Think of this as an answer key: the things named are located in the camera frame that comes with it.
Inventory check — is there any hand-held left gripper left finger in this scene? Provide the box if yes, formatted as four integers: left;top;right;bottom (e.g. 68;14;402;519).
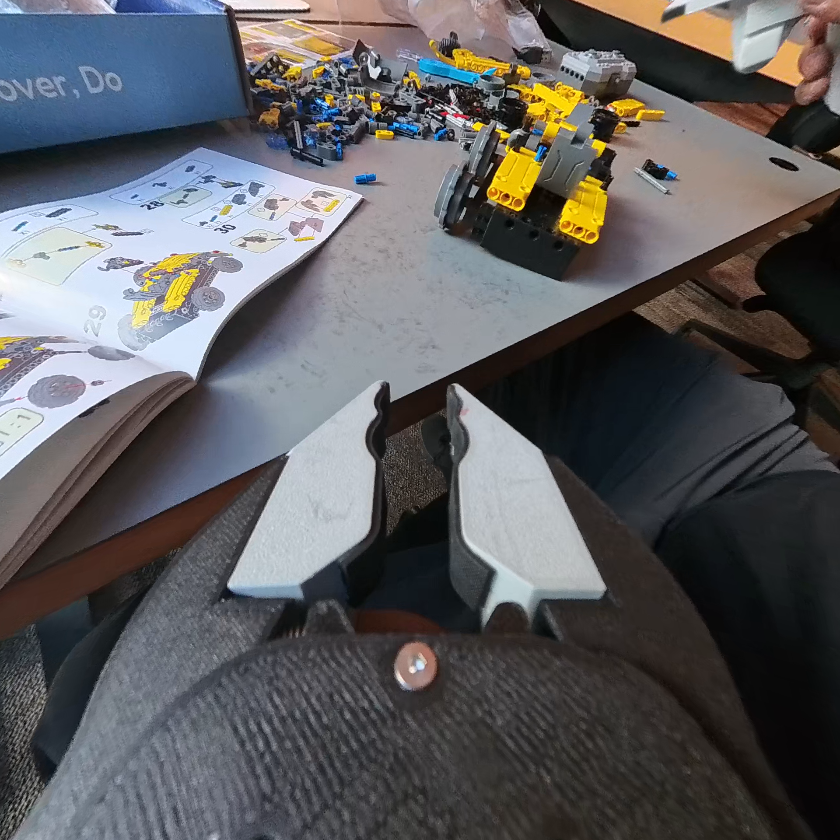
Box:
230;381;391;602

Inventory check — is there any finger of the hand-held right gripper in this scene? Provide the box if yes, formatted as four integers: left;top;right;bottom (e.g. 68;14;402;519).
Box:
661;0;739;23

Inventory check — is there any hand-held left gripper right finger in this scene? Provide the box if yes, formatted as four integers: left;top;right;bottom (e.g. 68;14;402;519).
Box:
447;384;607;631

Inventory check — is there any yellow black brick vehicle model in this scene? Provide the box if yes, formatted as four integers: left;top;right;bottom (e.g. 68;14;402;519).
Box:
434;112;618;280

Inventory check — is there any instruction booklet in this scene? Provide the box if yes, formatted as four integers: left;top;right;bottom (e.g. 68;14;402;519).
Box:
0;147;364;585

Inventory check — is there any pile of brick parts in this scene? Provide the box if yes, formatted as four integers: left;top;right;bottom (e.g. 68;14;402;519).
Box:
247;33;668;165

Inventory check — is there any person's right forearm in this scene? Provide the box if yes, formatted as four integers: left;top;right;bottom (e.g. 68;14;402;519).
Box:
768;99;840;156

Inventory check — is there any grey desk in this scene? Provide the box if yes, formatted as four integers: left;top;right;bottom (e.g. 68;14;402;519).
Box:
0;0;840;637

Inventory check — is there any person's right hand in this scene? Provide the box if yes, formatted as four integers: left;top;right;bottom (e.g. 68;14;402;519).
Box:
794;11;840;109

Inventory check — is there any grey battery box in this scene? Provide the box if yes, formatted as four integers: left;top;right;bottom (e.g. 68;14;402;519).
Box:
560;50;639;101

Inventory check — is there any crumpled clear plastic bag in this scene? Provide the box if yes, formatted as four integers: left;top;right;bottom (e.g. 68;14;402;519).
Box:
407;0;552;51

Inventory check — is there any black chair base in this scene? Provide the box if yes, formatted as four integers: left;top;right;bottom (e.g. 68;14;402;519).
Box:
683;197;840;421

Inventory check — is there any yellow printed sheet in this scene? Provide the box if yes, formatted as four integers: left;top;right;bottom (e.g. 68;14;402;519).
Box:
241;19;358;64

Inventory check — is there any blue cardboard box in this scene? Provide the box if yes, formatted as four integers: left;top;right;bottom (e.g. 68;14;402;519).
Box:
0;0;253;156

